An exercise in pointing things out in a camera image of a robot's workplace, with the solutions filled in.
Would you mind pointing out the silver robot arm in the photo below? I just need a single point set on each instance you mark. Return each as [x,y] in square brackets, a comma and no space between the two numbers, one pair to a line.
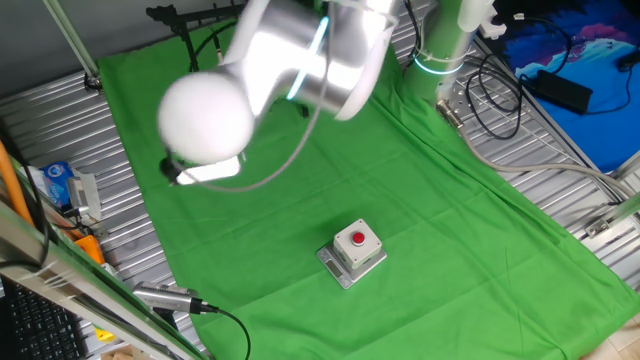
[300,50]

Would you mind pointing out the black pen rack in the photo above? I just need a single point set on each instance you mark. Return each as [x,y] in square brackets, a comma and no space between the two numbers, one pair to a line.
[165,12]

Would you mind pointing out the red-button box with metal baseplate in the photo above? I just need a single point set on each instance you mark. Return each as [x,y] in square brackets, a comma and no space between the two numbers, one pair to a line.
[357,245]

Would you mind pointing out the green cloth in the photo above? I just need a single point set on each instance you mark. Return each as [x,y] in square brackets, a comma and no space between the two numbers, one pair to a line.
[400,200]

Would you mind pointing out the white power plug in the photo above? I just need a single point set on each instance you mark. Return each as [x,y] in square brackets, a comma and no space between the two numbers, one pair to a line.
[492,27]

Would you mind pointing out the silver ribbed device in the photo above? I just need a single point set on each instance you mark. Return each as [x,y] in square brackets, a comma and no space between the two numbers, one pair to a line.
[82,195]

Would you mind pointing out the orange box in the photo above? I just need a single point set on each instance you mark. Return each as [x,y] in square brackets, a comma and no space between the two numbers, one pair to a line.
[90,249]

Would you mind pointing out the black power adapter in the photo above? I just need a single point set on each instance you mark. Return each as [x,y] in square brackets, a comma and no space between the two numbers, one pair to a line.
[560,92]

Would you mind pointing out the blue tissue pack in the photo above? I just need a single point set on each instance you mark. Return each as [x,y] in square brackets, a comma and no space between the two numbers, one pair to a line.
[56,182]

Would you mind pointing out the blue patterned mat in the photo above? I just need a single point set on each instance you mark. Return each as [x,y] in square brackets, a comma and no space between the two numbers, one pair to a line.
[600,125]

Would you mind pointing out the slanted aluminium strut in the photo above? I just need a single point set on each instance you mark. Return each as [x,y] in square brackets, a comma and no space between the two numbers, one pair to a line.
[70,35]

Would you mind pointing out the orange pole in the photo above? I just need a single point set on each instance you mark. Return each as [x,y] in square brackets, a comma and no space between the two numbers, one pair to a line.
[12,185]

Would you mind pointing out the black keyboard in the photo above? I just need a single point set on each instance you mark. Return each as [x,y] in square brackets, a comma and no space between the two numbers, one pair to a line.
[40,325]

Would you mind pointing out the black computer mouse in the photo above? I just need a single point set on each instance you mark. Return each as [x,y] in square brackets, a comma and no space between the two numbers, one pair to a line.
[631,60]

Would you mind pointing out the silver depth camera with bracket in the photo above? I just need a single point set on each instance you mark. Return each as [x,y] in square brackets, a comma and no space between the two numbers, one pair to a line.
[215,170]

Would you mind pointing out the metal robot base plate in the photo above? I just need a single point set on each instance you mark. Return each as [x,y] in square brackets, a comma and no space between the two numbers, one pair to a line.
[462,92]

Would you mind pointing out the silver camera on black stand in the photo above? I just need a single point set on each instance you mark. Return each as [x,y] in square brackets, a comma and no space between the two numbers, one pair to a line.
[160,296]

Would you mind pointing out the aluminium frame beam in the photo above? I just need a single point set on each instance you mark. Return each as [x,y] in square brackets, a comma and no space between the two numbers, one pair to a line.
[75,280]

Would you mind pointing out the aluminium profile with bracket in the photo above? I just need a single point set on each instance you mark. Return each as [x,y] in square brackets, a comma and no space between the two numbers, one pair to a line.
[612,220]

